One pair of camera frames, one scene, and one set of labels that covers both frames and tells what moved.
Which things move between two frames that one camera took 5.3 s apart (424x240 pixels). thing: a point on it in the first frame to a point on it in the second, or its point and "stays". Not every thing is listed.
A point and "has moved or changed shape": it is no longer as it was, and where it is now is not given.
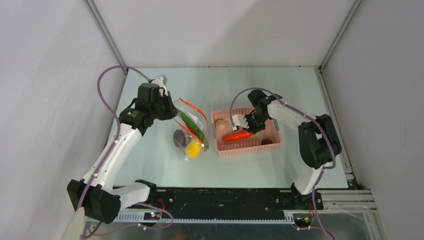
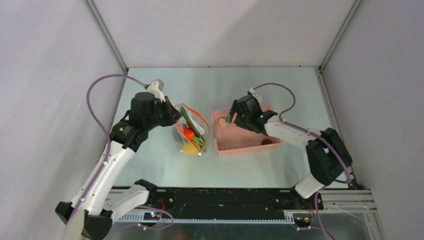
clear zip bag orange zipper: x=195 y=123 has moved or changed shape
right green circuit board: x=302 y=220 stays
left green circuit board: x=151 y=216 stays
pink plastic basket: x=269 y=136 stays
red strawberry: x=266 y=141 stays
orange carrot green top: x=239 y=135 to x=190 y=133
